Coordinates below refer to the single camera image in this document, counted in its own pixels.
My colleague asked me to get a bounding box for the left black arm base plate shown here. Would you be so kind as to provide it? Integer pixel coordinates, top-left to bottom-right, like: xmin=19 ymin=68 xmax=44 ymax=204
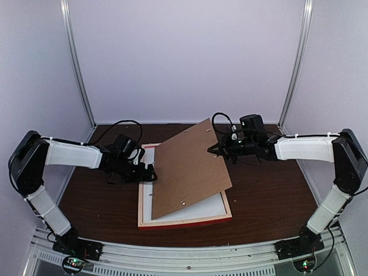
xmin=52 ymin=238 xmax=103 ymax=261

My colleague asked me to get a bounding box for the left aluminium corner post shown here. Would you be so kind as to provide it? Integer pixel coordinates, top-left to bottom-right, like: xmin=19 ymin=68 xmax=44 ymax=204
xmin=60 ymin=0 xmax=97 ymax=128

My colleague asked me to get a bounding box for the wooden picture frame red edge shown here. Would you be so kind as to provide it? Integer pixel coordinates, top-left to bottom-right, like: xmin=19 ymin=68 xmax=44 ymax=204
xmin=137 ymin=143 xmax=233 ymax=230

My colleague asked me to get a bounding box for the right black cable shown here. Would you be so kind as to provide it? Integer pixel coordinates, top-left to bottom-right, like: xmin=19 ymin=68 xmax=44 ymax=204
xmin=212 ymin=113 xmax=274 ymax=166

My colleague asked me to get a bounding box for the aluminium front rail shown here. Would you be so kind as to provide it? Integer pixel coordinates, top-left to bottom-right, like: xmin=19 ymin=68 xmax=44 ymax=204
xmin=20 ymin=234 xmax=357 ymax=275

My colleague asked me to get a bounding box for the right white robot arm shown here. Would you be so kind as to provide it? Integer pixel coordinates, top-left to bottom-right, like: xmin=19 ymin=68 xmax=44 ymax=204
xmin=208 ymin=112 xmax=367 ymax=254

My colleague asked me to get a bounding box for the right aluminium corner post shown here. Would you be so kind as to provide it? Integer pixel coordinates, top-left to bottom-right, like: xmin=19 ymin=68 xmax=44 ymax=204
xmin=278 ymin=0 xmax=313 ymax=131

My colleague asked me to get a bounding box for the black cable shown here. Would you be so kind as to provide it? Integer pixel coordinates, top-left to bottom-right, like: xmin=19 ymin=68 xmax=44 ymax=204
xmin=86 ymin=120 xmax=144 ymax=185
xmin=212 ymin=113 xmax=274 ymax=166

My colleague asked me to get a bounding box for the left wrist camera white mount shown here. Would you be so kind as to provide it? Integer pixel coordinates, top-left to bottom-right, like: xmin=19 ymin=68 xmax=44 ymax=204
xmin=133 ymin=148 xmax=145 ymax=165

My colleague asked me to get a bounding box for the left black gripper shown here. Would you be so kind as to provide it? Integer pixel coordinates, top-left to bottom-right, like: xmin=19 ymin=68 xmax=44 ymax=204
xmin=114 ymin=156 xmax=158 ymax=183

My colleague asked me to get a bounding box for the brown backing board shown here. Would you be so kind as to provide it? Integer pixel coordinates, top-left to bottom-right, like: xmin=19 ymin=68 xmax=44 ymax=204
xmin=152 ymin=118 xmax=232 ymax=219

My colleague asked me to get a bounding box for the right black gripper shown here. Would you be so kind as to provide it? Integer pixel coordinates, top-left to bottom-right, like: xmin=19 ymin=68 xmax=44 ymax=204
xmin=208 ymin=132 xmax=257 ymax=164

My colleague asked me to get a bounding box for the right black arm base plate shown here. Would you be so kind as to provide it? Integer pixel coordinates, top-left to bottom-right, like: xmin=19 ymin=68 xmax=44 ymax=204
xmin=274 ymin=237 xmax=325 ymax=260

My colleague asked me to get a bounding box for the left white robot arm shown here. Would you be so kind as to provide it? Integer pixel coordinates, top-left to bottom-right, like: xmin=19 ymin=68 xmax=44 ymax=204
xmin=7 ymin=131 xmax=158 ymax=255

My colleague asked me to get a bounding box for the aluminium corner post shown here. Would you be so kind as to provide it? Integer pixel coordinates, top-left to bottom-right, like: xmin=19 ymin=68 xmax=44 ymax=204
xmin=278 ymin=0 xmax=313 ymax=131
xmin=60 ymin=0 xmax=97 ymax=128

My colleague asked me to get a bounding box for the left black cable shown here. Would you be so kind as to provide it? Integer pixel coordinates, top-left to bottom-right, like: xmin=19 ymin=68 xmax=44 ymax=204
xmin=86 ymin=120 xmax=144 ymax=185

